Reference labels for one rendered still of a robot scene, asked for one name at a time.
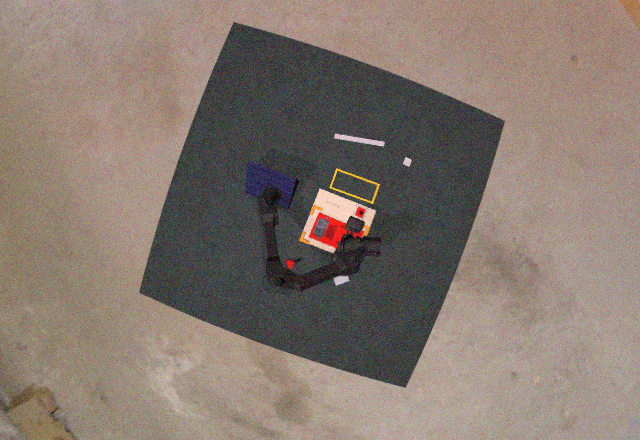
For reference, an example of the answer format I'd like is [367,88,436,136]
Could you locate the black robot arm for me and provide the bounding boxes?
[257,183,381,292]

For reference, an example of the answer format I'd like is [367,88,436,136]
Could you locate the pale pink flat bar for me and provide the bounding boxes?
[334,134,385,147]

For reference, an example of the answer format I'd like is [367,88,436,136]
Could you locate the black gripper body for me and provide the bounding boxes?
[331,216,365,262]

